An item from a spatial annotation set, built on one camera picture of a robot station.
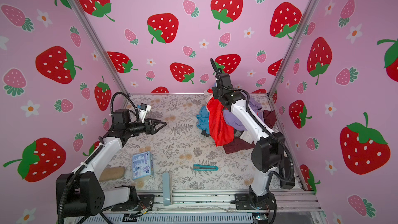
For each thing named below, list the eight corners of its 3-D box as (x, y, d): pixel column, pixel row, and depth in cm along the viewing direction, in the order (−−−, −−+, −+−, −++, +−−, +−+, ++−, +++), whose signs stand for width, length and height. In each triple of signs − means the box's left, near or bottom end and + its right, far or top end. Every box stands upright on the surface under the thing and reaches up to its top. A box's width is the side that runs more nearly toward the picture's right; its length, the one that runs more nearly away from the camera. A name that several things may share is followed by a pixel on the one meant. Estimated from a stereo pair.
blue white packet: (135, 182, 82) (130, 178, 77) (135, 159, 90) (131, 155, 85) (154, 176, 84) (151, 173, 79) (153, 155, 92) (150, 150, 87)
